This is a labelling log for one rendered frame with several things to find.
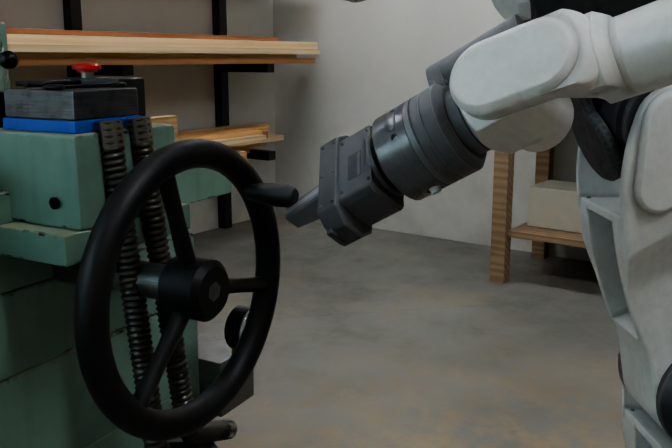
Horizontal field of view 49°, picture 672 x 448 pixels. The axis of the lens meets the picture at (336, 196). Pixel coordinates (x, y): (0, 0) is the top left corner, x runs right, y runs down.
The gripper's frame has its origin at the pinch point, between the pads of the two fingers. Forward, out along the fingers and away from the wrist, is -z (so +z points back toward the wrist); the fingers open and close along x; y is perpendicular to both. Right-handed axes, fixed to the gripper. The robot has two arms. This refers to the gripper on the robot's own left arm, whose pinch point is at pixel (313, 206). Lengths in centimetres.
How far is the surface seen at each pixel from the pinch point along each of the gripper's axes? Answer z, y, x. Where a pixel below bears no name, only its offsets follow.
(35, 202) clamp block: -18.1, 19.9, -2.9
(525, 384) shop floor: -57, -163, 64
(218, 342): -36.1, -19.4, 6.2
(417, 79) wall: -106, -194, 282
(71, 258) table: -15.3, 16.0, -8.7
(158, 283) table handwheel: -11.5, 8.7, -9.2
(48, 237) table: -16.1, 18.4, -7.3
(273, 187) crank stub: -1.5, 4.4, 0.4
